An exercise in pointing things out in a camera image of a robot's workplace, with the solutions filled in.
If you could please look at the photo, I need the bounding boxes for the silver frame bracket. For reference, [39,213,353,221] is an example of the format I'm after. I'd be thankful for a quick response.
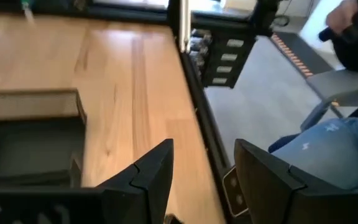
[221,166,250,218]

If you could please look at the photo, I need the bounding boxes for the black table frame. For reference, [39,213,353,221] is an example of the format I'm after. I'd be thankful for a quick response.
[0,0,171,25]

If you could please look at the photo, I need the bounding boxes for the black drawer unit white labels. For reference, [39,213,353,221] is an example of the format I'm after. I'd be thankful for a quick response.
[189,9,258,90]

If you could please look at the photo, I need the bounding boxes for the black mesh desk organizer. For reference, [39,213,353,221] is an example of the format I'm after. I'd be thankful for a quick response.
[0,88,88,189]

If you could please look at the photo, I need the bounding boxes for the person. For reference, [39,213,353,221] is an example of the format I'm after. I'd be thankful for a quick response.
[318,0,358,76]

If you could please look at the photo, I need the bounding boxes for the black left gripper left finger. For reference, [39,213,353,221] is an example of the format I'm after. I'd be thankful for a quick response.
[98,138,175,224]

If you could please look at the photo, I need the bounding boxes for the person's hand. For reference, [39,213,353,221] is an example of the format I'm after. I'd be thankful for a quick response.
[326,0,358,35]

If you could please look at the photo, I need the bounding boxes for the orange striped floor strip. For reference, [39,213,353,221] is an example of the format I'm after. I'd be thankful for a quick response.
[270,32,314,78]

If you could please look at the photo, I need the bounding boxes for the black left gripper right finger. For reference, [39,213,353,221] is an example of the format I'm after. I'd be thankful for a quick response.
[234,138,308,224]

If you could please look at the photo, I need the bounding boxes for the grey chair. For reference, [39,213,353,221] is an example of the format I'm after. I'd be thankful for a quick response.
[300,68,358,132]

